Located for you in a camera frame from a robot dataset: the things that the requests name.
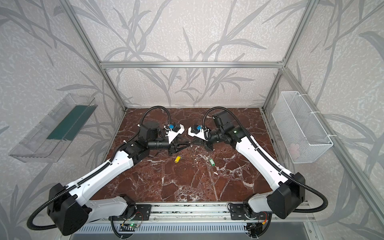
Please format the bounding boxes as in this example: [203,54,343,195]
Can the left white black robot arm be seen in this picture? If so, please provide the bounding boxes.
[47,122,189,236]

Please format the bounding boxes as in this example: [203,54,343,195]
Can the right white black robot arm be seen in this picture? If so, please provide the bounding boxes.
[188,110,305,219]

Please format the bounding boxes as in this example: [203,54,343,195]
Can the pink object in basket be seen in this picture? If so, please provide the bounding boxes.
[288,144,301,161]

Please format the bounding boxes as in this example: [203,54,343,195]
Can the green circuit board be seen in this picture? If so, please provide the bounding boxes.
[120,223,141,232]

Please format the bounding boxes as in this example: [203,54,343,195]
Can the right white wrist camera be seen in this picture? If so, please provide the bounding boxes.
[188,125,208,141]

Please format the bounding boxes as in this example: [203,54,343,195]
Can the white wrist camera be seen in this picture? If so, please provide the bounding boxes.
[188,125,208,141]
[164,123,185,144]

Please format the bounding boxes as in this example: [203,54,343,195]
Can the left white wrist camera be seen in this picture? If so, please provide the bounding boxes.
[164,123,185,144]

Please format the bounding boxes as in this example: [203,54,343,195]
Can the aluminium mounting rail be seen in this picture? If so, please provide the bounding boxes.
[62,201,316,224]

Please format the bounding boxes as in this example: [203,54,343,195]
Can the right black corrugated cable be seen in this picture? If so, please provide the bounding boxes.
[202,106,328,214]

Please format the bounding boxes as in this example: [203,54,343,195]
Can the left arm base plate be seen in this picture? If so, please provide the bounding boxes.
[112,204,152,221]

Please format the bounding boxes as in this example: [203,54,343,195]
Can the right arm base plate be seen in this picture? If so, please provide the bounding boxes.
[227,203,268,221]

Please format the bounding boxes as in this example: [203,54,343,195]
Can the white wire mesh basket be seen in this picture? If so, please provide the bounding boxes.
[272,91,333,164]

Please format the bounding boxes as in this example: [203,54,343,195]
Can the clear plastic wall tray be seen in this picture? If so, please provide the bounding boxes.
[9,94,98,163]

